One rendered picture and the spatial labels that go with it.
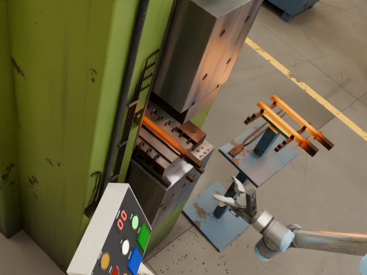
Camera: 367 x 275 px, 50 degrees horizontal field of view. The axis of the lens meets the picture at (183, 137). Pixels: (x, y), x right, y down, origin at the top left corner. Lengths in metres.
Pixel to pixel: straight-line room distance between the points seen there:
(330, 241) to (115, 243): 0.85
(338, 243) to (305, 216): 1.55
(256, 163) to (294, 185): 1.13
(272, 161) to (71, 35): 1.46
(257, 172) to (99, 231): 1.15
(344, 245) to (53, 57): 1.23
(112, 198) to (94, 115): 0.29
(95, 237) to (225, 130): 2.29
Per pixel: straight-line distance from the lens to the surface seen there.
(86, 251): 1.27
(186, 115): 1.46
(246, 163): 2.21
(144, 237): 1.50
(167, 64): 1.34
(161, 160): 1.74
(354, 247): 1.63
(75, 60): 1.23
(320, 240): 1.73
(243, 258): 2.80
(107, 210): 1.33
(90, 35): 1.12
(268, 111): 2.14
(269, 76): 4.21
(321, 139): 2.20
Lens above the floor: 2.33
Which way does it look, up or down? 47 degrees down
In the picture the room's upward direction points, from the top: 23 degrees clockwise
